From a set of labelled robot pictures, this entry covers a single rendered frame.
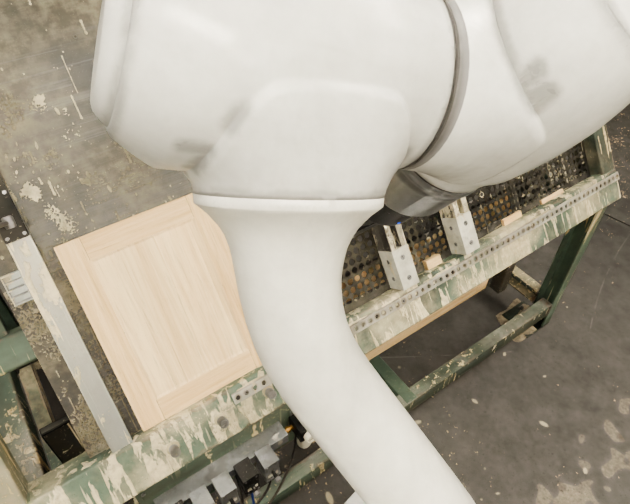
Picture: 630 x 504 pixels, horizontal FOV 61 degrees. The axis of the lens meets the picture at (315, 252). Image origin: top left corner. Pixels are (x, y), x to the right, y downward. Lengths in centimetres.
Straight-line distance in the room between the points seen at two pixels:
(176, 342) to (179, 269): 18
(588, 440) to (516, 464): 34
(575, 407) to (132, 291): 197
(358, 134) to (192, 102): 7
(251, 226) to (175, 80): 7
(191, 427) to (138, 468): 15
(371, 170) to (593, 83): 12
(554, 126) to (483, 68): 5
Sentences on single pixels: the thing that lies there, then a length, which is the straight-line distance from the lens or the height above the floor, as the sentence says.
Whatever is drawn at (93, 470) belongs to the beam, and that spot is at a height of 90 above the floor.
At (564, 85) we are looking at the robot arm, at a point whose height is 198.
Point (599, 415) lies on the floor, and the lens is 269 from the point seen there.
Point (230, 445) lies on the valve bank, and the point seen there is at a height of 77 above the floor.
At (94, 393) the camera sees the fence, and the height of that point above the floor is 103.
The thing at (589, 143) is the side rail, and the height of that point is 100.
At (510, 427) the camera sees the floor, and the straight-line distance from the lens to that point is 251.
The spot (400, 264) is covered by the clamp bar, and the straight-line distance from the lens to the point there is 157.
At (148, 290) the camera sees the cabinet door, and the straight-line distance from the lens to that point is 135.
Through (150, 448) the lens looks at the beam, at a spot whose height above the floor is 88.
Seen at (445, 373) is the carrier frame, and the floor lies 18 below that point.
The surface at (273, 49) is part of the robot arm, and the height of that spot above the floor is 202.
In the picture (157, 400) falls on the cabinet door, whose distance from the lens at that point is 141.
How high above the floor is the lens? 211
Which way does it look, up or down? 45 degrees down
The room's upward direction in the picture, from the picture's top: straight up
